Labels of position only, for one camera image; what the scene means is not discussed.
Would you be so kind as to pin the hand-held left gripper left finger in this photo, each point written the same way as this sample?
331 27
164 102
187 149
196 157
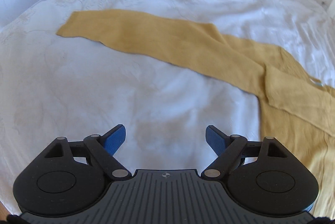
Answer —
115 140

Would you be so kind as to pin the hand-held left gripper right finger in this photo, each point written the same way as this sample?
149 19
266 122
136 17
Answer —
216 140

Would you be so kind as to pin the yellow knit sweater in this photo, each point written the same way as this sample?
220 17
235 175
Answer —
183 39

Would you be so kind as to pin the white embroidered bedspread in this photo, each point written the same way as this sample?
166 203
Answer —
125 93

